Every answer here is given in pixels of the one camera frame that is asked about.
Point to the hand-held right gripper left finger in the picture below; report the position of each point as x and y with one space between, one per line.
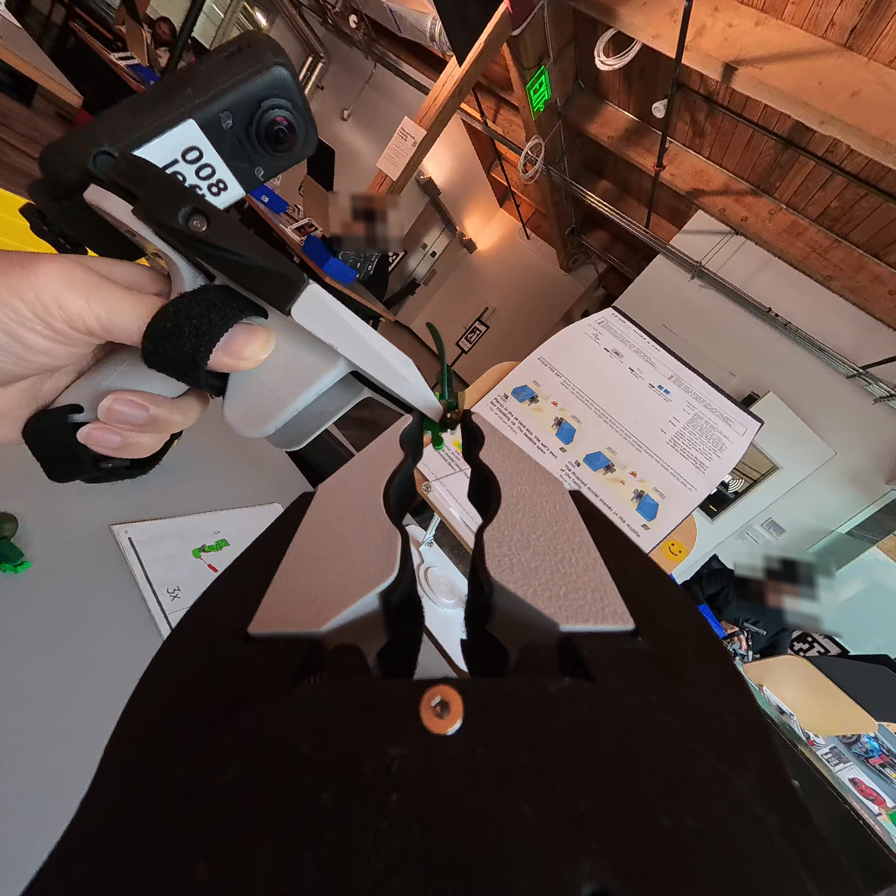
336 560

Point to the building instruction booklet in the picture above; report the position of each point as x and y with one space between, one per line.
175 560

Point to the plywood panel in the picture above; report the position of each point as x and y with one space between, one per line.
805 693

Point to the printed toy car box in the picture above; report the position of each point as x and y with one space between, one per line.
861 770

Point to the person's left hand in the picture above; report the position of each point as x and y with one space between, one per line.
56 329

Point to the green toy leaf assembly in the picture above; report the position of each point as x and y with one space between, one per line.
442 381
10 546

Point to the white display stand base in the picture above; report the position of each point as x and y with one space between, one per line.
441 581

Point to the small blue plastic bin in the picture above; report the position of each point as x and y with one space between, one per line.
329 259

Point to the green exit sign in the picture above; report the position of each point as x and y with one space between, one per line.
539 91

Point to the laminated instruction sheet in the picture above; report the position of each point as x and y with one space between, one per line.
616 434

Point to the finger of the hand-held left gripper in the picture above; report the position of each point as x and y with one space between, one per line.
350 336

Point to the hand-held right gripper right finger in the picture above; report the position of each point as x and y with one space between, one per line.
553 553

